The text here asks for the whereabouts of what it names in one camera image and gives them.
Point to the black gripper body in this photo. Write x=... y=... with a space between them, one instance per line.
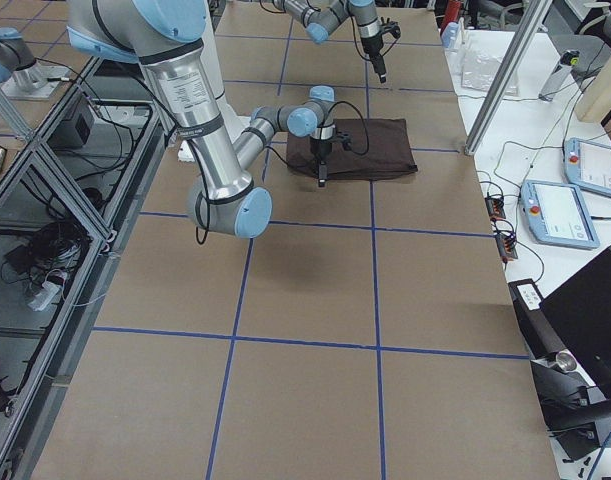
x=318 y=148
x=371 y=45

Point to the dark brown t-shirt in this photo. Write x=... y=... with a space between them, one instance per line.
x=380 y=151

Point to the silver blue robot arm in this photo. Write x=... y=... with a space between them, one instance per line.
x=321 y=22
x=166 y=40

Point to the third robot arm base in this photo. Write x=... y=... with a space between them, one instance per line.
x=22 y=75

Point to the red cylinder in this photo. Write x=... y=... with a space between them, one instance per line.
x=452 y=11

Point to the clear plastic sheet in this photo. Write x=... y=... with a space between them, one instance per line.
x=478 y=70

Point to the orange black connector box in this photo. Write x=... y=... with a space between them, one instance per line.
x=495 y=207

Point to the near teach pendant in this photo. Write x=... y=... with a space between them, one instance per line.
x=557 y=215

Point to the teach pendant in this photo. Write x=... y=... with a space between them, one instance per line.
x=587 y=164
x=557 y=215

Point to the far teach pendant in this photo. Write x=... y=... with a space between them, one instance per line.
x=587 y=164

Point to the black label box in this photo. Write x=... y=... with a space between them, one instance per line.
x=525 y=295

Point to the black monitor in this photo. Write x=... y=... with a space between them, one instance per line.
x=579 y=311

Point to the aluminium frame post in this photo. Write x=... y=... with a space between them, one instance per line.
x=521 y=40

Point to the aluminium frame rack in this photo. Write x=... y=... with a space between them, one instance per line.
x=69 y=199

